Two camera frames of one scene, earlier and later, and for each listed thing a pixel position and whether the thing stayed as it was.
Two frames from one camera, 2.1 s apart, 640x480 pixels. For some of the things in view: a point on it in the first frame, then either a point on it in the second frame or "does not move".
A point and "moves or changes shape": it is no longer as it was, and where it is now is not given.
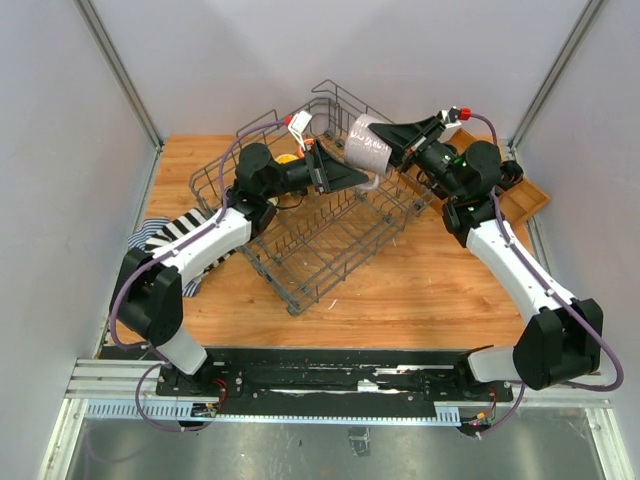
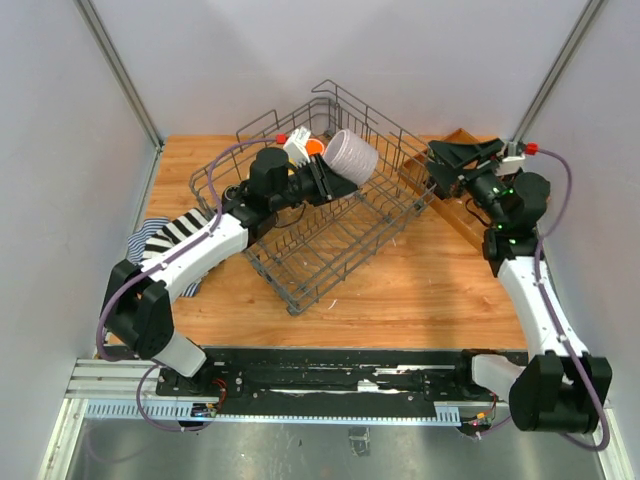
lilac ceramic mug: x=365 y=150 moves or changes shape
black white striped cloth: x=183 y=225 does not move
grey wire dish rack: x=330 y=208 does not move
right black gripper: x=404 y=138 → x=458 y=156
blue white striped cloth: x=139 y=237 does not move
